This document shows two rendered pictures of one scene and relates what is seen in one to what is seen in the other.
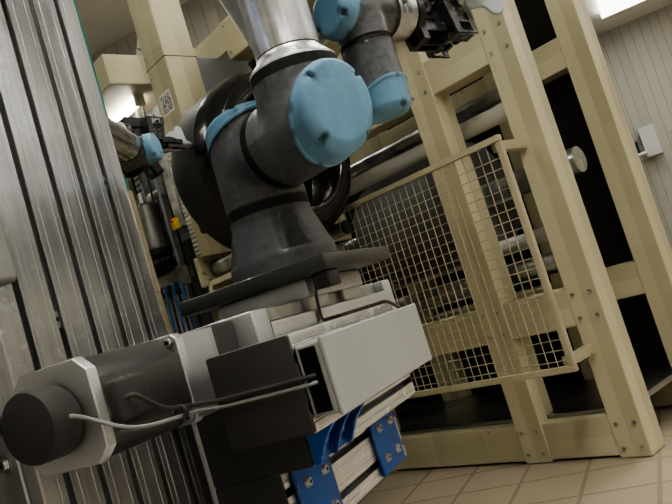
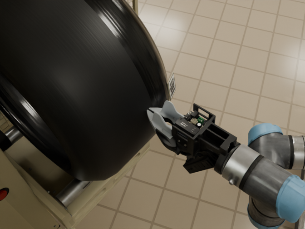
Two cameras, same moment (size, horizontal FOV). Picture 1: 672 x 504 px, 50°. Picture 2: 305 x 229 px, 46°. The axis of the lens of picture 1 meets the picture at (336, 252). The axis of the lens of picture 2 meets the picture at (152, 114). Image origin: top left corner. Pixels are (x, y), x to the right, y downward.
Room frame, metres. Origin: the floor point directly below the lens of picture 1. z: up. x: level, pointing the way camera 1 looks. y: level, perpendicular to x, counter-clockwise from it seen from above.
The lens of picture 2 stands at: (2.06, 0.75, 1.90)
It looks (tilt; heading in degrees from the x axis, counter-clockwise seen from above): 57 degrees down; 265
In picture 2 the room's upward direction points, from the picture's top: straight up
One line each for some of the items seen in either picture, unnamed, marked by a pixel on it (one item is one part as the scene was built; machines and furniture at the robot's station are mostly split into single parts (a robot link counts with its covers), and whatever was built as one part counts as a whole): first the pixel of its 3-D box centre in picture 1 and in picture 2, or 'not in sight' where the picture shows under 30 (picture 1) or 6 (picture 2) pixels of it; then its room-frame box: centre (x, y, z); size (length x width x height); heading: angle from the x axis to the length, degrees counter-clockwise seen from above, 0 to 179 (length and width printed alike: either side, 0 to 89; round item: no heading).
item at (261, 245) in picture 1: (277, 238); not in sight; (0.99, 0.07, 0.77); 0.15 x 0.15 x 0.10
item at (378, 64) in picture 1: (369, 84); not in sight; (1.00, -0.12, 0.94); 0.11 x 0.08 x 0.11; 40
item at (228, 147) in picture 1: (256, 158); not in sight; (0.99, 0.07, 0.88); 0.13 x 0.12 x 0.14; 40
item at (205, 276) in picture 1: (249, 262); (24, 176); (2.40, 0.29, 0.90); 0.40 x 0.03 x 0.10; 134
